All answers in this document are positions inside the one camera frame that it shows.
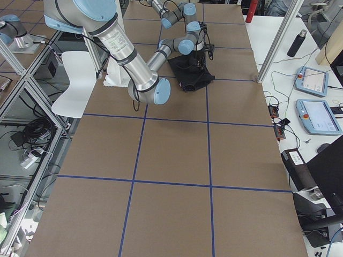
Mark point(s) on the black monitor stand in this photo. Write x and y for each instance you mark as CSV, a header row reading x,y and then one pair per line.
x,y
319,209

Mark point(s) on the black power brick box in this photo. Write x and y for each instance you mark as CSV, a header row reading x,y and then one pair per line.
x,y
300,178

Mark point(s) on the blue teach pendant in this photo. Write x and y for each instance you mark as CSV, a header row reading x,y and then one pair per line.
x,y
312,81
317,117

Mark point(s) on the black computer mouse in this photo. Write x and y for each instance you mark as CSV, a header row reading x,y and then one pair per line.
x,y
322,147

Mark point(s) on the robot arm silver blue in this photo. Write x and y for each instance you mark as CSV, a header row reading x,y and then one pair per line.
x,y
171,13
98,18

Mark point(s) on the brown paper table mat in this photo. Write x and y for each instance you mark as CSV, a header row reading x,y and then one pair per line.
x,y
198,176

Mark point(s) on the red cylinder bottle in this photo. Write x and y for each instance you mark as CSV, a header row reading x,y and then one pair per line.
x,y
251,11

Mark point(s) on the near blue teach pendant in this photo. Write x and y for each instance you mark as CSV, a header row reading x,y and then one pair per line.
x,y
317,117

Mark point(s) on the black water bottle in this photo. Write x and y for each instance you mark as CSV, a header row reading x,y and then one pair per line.
x,y
299,39

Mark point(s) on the aluminium frame post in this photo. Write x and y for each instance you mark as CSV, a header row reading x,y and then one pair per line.
x,y
274,48

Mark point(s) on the far blue teach pendant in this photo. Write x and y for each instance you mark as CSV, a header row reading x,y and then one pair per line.
x,y
312,81

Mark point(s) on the white plastic chair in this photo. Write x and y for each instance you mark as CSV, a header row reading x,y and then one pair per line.
x,y
82,79

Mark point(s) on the black t-shirt with logo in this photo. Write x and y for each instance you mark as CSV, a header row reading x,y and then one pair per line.
x,y
189,77

